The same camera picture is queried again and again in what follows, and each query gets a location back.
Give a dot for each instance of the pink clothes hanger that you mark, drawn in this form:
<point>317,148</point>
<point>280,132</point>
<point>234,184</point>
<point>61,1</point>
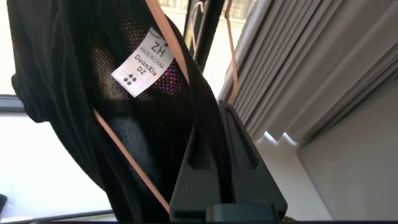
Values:
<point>232,56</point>
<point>169,34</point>

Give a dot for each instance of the beige curtain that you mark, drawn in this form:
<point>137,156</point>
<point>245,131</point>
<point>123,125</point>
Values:
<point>311,62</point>

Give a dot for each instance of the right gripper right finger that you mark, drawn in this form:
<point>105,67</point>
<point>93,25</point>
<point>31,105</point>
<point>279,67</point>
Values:
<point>252,186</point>

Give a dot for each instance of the black clothes rack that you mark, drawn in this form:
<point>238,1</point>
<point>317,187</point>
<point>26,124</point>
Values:
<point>208,28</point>

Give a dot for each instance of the black garment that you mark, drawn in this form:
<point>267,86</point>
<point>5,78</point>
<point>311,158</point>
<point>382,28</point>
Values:
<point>62,62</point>

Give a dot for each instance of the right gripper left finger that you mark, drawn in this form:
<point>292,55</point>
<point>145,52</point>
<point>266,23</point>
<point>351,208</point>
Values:
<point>196,186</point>

